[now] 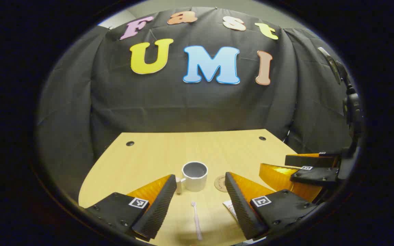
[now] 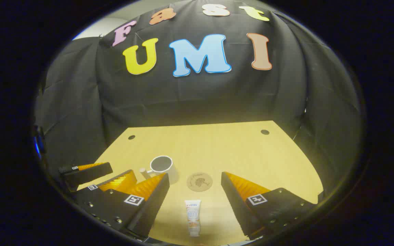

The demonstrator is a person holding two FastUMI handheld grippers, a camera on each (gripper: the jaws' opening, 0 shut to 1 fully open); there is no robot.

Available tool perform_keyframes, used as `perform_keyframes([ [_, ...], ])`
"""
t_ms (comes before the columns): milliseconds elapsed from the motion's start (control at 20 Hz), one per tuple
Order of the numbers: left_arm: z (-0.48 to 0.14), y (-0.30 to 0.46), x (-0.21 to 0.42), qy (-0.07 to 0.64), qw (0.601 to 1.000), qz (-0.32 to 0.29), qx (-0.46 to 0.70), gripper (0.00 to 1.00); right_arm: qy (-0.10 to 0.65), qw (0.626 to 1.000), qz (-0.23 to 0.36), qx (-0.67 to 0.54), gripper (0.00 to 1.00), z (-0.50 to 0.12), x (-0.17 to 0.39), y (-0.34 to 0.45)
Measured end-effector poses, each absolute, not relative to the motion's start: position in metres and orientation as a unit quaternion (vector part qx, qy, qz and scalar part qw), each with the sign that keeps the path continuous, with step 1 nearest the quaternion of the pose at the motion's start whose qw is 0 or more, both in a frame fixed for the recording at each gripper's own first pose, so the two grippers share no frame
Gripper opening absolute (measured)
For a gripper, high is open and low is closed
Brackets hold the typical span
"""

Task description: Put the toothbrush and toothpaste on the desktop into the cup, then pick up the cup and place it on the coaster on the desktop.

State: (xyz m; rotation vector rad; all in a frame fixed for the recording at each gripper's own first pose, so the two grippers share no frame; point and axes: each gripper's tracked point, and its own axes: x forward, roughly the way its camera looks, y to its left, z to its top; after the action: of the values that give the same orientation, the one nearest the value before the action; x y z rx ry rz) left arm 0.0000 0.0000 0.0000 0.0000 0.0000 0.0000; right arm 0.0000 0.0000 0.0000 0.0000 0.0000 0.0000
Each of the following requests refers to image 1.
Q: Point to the black backdrop cloth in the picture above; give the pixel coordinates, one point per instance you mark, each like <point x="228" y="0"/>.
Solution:
<point x="183" y="109"/>

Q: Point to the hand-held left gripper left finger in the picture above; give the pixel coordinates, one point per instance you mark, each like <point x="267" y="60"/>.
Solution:
<point x="159" y="205"/>

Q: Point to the round brown coaster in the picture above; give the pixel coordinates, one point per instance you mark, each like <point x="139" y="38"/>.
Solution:
<point x="220" y="184"/>

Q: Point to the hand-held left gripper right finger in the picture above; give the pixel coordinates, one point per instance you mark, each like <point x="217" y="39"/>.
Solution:
<point x="239" y="205"/>

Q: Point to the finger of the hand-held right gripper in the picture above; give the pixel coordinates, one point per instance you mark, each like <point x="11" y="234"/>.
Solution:
<point x="306" y="160"/>
<point x="315" y="176"/>

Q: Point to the pale pink toothbrush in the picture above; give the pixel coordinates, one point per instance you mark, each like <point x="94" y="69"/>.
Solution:
<point x="196" y="220"/>

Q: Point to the light wooden desktop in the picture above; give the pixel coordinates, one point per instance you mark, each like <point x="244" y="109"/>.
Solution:
<point x="156" y="153"/>

